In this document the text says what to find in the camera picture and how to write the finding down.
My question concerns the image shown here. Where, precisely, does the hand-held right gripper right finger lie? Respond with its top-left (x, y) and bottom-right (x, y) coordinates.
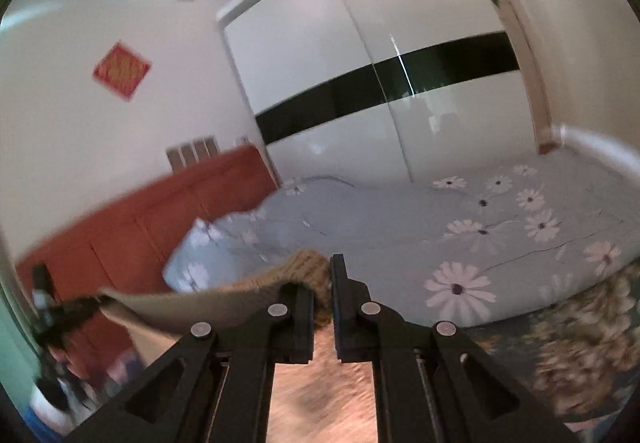
top-left (330, 253), bottom-right (583, 443)

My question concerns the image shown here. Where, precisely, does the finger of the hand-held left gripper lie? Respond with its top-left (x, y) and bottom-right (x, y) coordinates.
top-left (55, 297), bottom-right (103, 324)

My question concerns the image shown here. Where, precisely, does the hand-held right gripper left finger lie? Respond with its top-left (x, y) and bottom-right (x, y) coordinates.
top-left (65, 280), bottom-right (316, 443)

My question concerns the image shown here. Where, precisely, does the brown knit sweater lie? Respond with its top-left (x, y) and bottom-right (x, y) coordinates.
top-left (100, 248), bottom-right (381, 443)

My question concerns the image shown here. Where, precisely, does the red wooden headboard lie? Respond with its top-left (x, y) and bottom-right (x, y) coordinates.
top-left (15, 146), bottom-right (278, 394)

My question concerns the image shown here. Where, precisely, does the blue daisy print quilt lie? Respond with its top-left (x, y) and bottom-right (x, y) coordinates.
top-left (250, 150), bottom-right (640, 329)

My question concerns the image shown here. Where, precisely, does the blue daisy print pillow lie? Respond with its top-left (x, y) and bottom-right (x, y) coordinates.
top-left (162, 217), bottom-right (283, 295)

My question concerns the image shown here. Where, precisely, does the white wardrobe with black stripe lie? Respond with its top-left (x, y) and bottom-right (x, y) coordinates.
top-left (216, 0), bottom-right (543, 189)

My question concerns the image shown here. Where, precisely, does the row of wall switches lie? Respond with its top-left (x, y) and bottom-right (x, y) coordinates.
top-left (166, 136), bottom-right (219, 171)

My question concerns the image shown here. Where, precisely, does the red diamond wall decoration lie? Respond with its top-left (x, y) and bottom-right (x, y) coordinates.
top-left (91, 40), bottom-right (152, 102)

